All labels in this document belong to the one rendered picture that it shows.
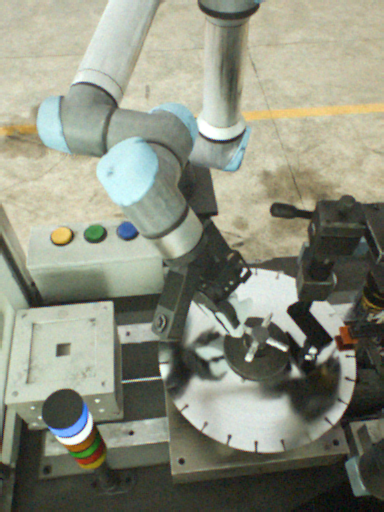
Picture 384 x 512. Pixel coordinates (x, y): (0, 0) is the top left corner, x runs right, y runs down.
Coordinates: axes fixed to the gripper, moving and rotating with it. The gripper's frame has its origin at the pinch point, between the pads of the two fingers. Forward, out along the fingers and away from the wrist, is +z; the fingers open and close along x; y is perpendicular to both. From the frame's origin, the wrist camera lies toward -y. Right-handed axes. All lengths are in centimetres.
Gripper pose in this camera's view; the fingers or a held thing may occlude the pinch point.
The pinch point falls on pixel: (233, 334)
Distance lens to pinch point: 75.3
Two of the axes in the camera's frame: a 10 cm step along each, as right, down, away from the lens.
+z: 4.8, 6.6, 5.7
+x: -6.1, -2.1, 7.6
